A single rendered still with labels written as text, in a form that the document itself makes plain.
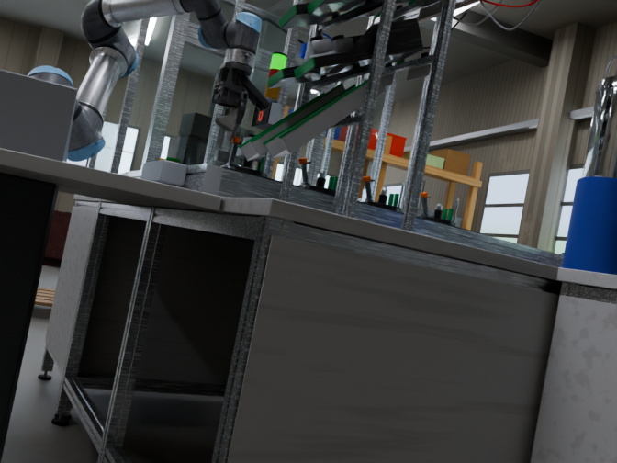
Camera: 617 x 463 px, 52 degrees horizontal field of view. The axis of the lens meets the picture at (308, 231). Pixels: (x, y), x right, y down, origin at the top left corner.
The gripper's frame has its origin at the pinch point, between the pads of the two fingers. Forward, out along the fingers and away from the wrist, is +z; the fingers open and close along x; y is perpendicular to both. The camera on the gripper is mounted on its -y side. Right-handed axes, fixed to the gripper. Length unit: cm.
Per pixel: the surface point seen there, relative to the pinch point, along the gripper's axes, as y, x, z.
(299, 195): -16.5, 16.6, 13.3
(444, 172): -357, -324, -84
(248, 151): 2.8, 20.4, 6.0
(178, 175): 13.8, 2.0, 14.8
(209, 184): 9.9, 16.9, 16.3
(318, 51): 1.6, 45.8, -15.9
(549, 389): -54, 78, 48
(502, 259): -36, 75, 22
